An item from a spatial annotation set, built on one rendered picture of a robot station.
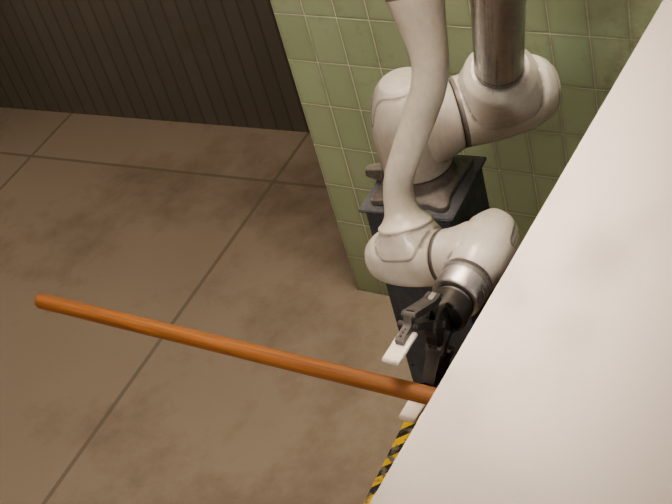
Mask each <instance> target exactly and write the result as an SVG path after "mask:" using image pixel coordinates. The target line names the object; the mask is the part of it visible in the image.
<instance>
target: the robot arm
mask: <svg viewBox="0 0 672 504"><path fill-rule="evenodd" d="M470 1H471V21H472V40H473V52H472V53H471V54H470V55H469V57H468V58H467V60H466V62H465V64H464V66H463V68H462V69H461V71H460V73H459V74H457V75H454V76H451V77H449V44H448V34H447V24H446V12H445V0H385V2H386V4H387V6H388V8H389V10H390V12H391V15H392V17H393V19H394V21H395V23H396V25H397V27H398V29H399V32H400V34H401V36H402V38H403V41H404V43H405V46H406V48H407V51H408V54H409V57H410V61H411V67H402V68H398V69H395V70H393V71H390V72H389V73H387V74H386V75H384V76H383V77H382V79H381V80H380V81H379V82H378V84H377V85H376V87H375V90H374V93H373V97H372V102H371V128H372V134H373V139H374V144H375V148H376V151H377V154H378V157H379V160H380V163H375V164H369V165H367V167H366V171H365V173H366V176H367V177H369V178H372V179H375V180H379V181H382V183H381V185H380V186H379V188H378V189H377V190H376V191H375V192H374V193H373V194H372V195H371V197H370V200H371V203H372V205H374V206H383V205H384V219H383V222H382V224H381V225H380V226H379V227H378V232H377V233H376V234H375V235H374V236H373V237H372V238H371V239H370V240H369V242H368V243H367V245H366V248H365V263H366V265H367V268H368V270H369V272H370V273H371V274H372V275H373V276H374V277H375V278H377V279H378V280H380V281H382V282H385V283H387V284H391V285H395V286H403V287H432V292H430V291H428V292H427V293H426V294H425V295H424V297H423V298H422V299H420V300H418V301H417V302H415V303H414V304H412V305H410V306H409V307H407V308H405V309H404V310H402V312H401V317H402V318H404V321H402V320H398V322H397V327H399V328H401V329H400V331H399V333H398V334H397V336H396V337H395V339H394V340H393V342H392V344H391V345H390V347H389V348H388V350H387V351H386V353H385V355H384V356H383V358H382V359H381V360H382V363H386V364H391V365H395V366H399V365H400V363H401V362H402V360H403V359H404V357H405V355H406V354H407V352H408V350H409V349H410V347H411V346H412V344H413V342H414V341H415V339H416V338H417V336H418V334H417V332H413V331H420V330H424V334H425V336H426V341H427V342H426V346H425V352H426V353H427V355H426V360H425V364H424V369H423V374H422V378H421V383H420V384H424V385H428V386H432V387H436V388H437V387H438V385H439V384H440V382H441V380H442V379H443V377H444V375H445V373H446V372H447V368H448V365H449V362H450V359H451V357H452V355H453V353H454V351H455V347H454V346H450V344H449V341H450V339H451V336H452V333H454V332H456V331H459V330H461V329H463V328H464V327H465V325H466V324H467V322H468V320H469V319H470V317H471V316H473V315H475V314H476V313H478V311H479V310H480V308H481V306H482V305H483V303H484V301H485V300H486V298H487V297H488V295H489V294H490V292H491V290H492V289H493V288H494V287H495V286H496V285H497V284H498V283H499V281H500V279H501V277H502V276H503V274H504V272H505V271H506V269H507V267H508V265H509V264H510V262H511V260H512V259H513V257H514V255H515V253H516V252H517V249H518V245H519V241H520V232H519V229H518V226H517V224H516V222H515V220H514V219H513V217H512V216H511V215H510V214H508V213H507V212H505V211H503V210H501V209H497V208H490V209H487V210H484V211H482V212H480V213H478V214H477V215H475V216H473V217H472V218H471V219H470V220H469V221H465V222H463V223H461V224H459V225H456V226H453V227H450V228H444V229H442V228H441V226H440V225H438V224H437V223H436V221H435V220H434V219H433V217H432V214H431V213H428V212H426V211H424V210H423V209H426V210H431V211H434V212H437V213H444V212H446V211H448V210H449V208H450V201H451V199H452V197H453V195H454V194H455V192H456V190H457V188H458V186H459V185H460V183H461V181H462V179H463V177H464V176H465V174H466V172H467V171H468V170H469V169H470V168H471V167H472V166H473V164H474V163H473V158H472V157H471V156H468V155H464V156H455V155H457V154H458V153H460V152H461V151H463V150H464V149H465V148H469V147H473V146H478V145H483V144H488V143H492V142H496V141H499V140H503V139H506V138H510V137H513V136H516V135H519V134H522V133H525V132H527V131H530V130H532V129H534V128H536V127H538V126H540V125H541V124H543V123H544V122H546V121H547V120H548V119H549V118H550V117H551V116H552V115H553V114H554V113H555V112H556V111H557V109H558V107H559V105H560V103H561V100H562V90H561V83H560V79H559V76H558V73H557V71H556V69H555V68H554V66H553V65H552V64H551V63H550V62H549V61H548V60H547V59H545V58H543V57H540V56H538V55H535V54H531V53H530V52H529V51H528V50H526V49H525V22H526V4H527V0H470ZM426 313H427V316H425V317H422V316H423V315H425V314H426ZM431 346H434V347H437V350H434V349H432V348H431Z"/></svg>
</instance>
